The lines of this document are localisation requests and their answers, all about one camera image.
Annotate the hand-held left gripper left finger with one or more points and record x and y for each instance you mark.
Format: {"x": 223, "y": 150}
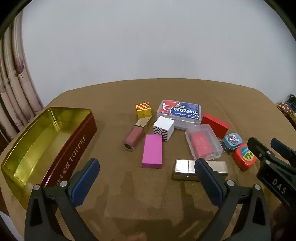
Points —
{"x": 84, "y": 183}

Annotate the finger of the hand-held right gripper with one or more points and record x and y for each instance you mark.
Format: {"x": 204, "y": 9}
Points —
{"x": 257, "y": 148}
{"x": 283, "y": 148}

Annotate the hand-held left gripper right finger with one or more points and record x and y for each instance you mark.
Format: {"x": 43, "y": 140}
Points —
{"x": 208, "y": 183}

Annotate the red tape measure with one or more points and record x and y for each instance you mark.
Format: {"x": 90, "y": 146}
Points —
{"x": 245, "y": 157}

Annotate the blue tape measure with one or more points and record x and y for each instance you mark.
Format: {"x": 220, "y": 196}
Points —
{"x": 233, "y": 141}

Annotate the silver metal box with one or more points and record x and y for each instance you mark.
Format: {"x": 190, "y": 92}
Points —
{"x": 185, "y": 169}

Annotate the clear case with red card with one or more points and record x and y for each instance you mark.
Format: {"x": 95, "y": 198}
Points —
{"x": 203, "y": 142}

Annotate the red block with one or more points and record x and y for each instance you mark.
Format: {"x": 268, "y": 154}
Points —
{"x": 215, "y": 125}

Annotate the gold and red tin box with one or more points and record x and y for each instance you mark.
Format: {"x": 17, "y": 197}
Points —
{"x": 34, "y": 143}

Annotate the magenta block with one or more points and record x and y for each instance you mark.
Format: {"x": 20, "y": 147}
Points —
{"x": 152, "y": 150}

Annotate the white zigzag cube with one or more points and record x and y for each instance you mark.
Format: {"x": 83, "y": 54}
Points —
{"x": 163, "y": 128}

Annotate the colourful patterned box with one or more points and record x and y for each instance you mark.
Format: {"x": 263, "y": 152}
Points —
{"x": 288, "y": 105}

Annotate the pink lip gloss tube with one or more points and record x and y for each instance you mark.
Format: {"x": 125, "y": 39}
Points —
{"x": 133, "y": 138}

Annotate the clear box with blue label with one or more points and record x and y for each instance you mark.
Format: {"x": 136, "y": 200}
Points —
{"x": 178, "y": 113}

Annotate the gold striped cube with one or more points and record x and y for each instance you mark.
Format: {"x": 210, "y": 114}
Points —
{"x": 143, "y": 111}

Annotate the beige patterned curtain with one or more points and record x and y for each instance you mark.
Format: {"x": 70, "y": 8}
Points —
{"x": 16, "y": 92}

